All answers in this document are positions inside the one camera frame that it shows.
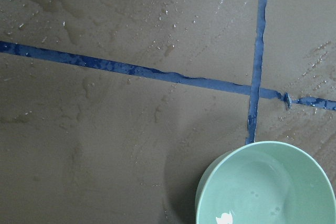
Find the mint green bowl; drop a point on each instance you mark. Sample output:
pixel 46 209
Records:
pixel 265 182

